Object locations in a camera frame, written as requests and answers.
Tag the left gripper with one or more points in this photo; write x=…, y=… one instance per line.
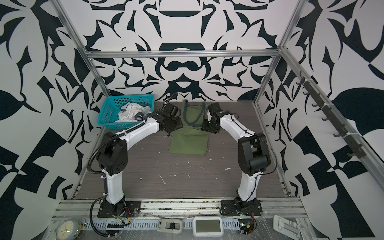
x=180, y=124

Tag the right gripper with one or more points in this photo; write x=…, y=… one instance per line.
x=205, y=126

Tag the green tank top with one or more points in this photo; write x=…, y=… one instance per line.
x=190, y=139

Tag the white grey tank top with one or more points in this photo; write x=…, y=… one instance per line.
x=133, y=113

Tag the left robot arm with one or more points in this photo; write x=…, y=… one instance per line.
x=112, y=155

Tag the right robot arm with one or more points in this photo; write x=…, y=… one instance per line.
x=253, y=151

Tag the teal plastic basket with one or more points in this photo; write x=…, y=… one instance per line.
x=108, y=116

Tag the white digital display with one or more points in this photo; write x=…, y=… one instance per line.
x=211, y=226

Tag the small green circuit board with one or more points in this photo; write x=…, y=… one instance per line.
x=247, y=226

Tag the white plastic stand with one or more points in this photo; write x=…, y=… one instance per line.
x=286, y=227

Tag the analog clock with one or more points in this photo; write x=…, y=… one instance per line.
x=68, y=230

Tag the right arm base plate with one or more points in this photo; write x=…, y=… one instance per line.
x=237, y=207

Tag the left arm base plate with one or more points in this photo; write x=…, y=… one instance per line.
x=124, y=209

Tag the grey wall hook rack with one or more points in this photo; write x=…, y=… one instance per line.
x=333, y=115

